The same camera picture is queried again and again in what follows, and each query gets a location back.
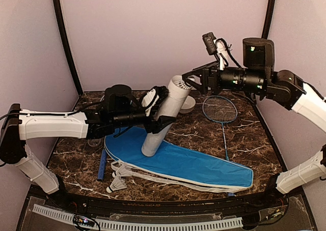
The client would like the right blue badminton racket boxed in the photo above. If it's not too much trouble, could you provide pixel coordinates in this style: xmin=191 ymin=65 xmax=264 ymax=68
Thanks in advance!
xmin=202 ymin=96 xmax=238 ymax=197

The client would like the white shuttlecock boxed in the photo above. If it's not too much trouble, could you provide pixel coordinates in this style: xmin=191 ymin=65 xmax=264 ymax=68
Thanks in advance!
xmin=106 ymin=177 xmax=127 ymax=193
xmin=175 ymin=80 xmax=192 ymax=90
xmin=112 ymin=164 xmax=132 ymax=178

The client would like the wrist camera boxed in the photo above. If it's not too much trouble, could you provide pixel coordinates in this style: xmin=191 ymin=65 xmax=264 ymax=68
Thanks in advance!
xmin=140 ymin=86 xmax=169 ymax=117
xmin=202 ymin=32 xmax=231 ymax=70

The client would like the blue racket bag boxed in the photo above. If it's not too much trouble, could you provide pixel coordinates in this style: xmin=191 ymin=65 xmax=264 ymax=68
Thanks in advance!
xmin=104 ymin=127 xmax=254 ymax=189

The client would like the white shuttlecock tube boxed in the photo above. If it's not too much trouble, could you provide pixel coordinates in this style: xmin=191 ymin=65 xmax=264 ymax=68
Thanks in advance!
xmin=141 ymin=75 xmax=192 ymax=157

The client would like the white ceramic bowl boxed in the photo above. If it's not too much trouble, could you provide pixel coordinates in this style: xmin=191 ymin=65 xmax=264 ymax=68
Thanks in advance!
xmin=179 ymin=96 xmax=196 ymax=114

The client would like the blue badminton racket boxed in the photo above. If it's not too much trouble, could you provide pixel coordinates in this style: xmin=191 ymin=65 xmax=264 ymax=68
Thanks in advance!
xmin=97 ymin=148 xmax=107 ymax=182
xmin=202 ymin=96 xmax=238 ymax=197

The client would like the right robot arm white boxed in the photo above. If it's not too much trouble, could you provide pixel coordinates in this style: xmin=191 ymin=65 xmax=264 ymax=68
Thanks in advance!
xmin=182 ymin=38 xmax=325 ymax=208

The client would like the black vertical frame post left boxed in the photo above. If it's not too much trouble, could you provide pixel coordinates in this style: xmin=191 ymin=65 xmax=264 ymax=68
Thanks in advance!
xmin=52 ymin=0 xmax=84 ymax=96

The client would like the black vertical frame post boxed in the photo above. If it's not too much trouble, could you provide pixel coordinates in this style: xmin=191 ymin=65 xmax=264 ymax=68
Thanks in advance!
xmin=52 ymin=0 xmax=84 ymax=96
xmin=261 ymin=0 xmax=276 ymax=39

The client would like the black vertical frame post right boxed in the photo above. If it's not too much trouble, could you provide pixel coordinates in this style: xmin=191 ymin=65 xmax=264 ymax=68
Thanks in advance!
xmin=261 ymin=0 xmax=276 ymax=39

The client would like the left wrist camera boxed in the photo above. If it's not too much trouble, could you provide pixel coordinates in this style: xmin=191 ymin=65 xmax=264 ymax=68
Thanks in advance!
xmin=140 ymin=86 xmax=169 ymax=117

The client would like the white cable duct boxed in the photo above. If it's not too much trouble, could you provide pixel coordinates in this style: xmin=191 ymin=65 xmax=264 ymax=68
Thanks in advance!
xmin=32 ymin=203 xmax=244 ymax=231

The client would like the small circuit board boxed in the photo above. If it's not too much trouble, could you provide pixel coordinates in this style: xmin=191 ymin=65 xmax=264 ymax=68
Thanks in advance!
xmin=73 ymin=215 xmax=95 ymax=227

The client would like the left blue badminton racket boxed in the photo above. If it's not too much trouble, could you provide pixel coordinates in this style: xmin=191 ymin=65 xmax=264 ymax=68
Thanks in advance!
xmin=97 ymin=148 xmax=107 ymax=182

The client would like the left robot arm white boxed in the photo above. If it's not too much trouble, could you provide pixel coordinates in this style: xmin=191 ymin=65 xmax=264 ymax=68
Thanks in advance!
xmin=1 ymin=84 xmax=176 ymax=209

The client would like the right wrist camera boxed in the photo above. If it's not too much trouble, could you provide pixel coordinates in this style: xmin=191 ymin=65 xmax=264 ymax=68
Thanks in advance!
xmin=202 ymin=32 xmax=231 ymax=70

